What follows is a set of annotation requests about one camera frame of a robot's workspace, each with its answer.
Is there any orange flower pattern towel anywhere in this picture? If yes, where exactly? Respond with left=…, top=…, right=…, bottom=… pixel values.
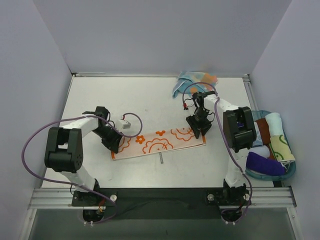
left=111, top=127, right=206, bottom=161

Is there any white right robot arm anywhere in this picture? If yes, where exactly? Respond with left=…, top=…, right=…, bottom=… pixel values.
left=186, top=90, right=257, bottom=205

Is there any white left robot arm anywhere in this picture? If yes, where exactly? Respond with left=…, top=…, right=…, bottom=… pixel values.
left=44, top=106, right=123, bottom=206

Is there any blue orange patterned towel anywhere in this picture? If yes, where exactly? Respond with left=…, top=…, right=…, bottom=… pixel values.
left=172, top=71, right=218, bottom=98

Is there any grey towel hang loop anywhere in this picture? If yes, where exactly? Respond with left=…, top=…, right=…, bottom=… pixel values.
left=159, top=152, right=164, bottom=164

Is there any teal plastic basket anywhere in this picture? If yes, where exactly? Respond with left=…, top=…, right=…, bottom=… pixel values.
left=245, top=110, right=297, bottom=182

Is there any light blue rolled towel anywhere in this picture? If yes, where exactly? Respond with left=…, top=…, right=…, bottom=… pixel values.
left=252, top=130, right=263, bottom=147

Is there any brown rolled towel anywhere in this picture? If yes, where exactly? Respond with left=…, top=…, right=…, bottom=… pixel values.
left=255, top=118, right=271, bottom=145

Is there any purple rolled towel front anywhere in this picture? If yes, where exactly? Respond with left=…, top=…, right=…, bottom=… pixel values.
left=246, top=152, right=286, bottom=176

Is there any mint white rolled towel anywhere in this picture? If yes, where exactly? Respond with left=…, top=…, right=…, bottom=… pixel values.
left=265, top=112, right=284, bottom=137

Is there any cream green rolled towel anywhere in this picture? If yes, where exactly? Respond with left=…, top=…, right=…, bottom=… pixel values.
left=270, top=134, right=296, bottom=163

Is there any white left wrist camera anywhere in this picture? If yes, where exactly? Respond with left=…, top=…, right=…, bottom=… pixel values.
left=115, top=119, right=131, bottom=131

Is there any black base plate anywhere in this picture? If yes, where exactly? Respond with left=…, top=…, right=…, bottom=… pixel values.
left=71, top=187, right=251, bottom=223

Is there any aluminium front rail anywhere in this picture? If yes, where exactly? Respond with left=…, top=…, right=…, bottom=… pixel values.
left=28, top=187, right=297, bottom=210

